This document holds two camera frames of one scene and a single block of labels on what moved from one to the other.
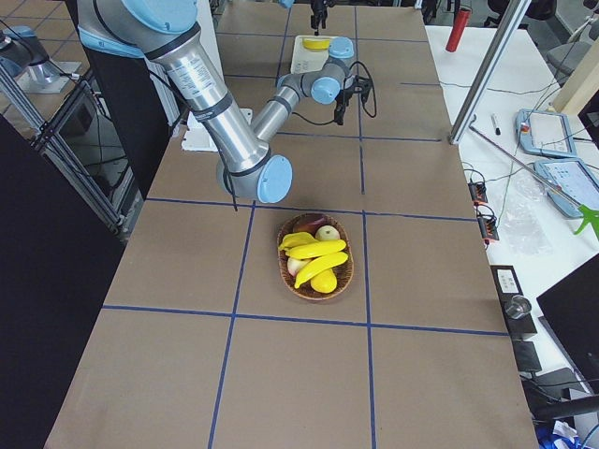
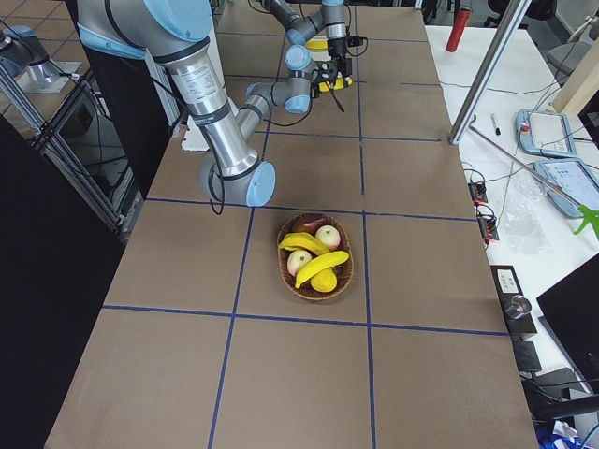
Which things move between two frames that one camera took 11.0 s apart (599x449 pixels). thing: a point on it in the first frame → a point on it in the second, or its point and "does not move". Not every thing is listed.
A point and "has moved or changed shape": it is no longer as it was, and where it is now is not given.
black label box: x=508 y=286 does not move
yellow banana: x=312 y=250 has moved or changed shape
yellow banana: x=316 y=44 does not move
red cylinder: x=460 y=21 does not move
